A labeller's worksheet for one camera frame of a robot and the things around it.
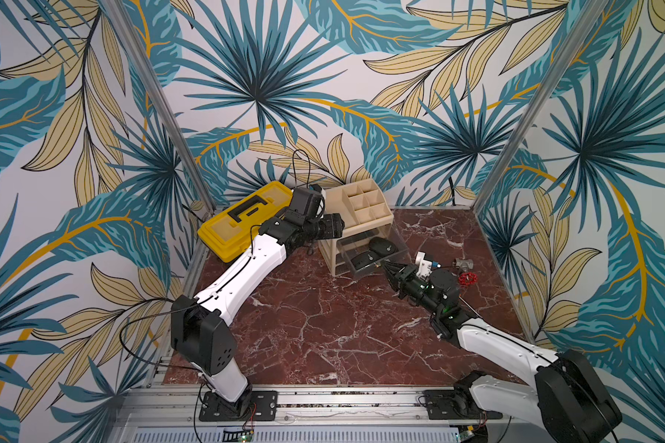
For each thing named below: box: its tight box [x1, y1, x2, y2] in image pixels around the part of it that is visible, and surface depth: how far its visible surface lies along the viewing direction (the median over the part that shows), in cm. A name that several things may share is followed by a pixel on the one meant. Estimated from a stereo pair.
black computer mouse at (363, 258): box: [350, 250, 376, 269], surface depth 83 cm
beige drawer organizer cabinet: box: [318, 178, 410, 280], surface depth 88 cm
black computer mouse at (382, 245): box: [368, 236, 399, 257], surface depth 87 cm
